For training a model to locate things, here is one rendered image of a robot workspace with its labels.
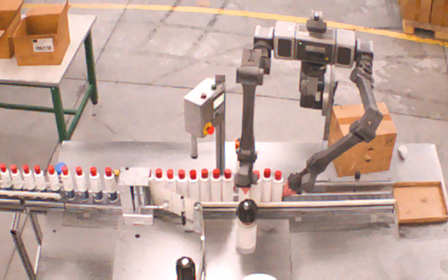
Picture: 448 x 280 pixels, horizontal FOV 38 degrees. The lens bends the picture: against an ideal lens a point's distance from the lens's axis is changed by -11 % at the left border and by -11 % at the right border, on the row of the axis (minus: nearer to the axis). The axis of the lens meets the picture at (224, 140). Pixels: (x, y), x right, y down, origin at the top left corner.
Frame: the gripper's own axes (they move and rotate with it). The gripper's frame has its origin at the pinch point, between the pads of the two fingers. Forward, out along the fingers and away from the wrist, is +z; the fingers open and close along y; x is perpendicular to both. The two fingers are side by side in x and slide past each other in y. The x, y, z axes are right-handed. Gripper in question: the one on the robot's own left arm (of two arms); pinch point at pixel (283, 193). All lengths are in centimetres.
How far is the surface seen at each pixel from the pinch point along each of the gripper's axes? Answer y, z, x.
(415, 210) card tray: 6, -34, 62
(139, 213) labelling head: 14, 39, -55
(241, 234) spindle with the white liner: 31.1, 6.2, -21.3
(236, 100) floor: -180, 86, 42
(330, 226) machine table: 12.6, -5.5, 24.6
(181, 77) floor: -208, 111, 9
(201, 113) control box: 0, -17, -60
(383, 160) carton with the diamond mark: -22, -32, 44
